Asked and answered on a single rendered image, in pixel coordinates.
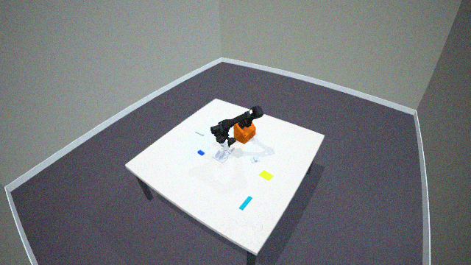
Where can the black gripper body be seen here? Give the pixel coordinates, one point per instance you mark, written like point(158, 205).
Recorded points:
point(230, 140)

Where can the yellow flat rectangular pad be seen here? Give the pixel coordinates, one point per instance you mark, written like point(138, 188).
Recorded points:
point(266, 175)

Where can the cyan flat bar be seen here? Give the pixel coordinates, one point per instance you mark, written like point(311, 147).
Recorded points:
point(245, 203)

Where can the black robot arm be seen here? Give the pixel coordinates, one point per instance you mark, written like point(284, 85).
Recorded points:
point(244, 120)

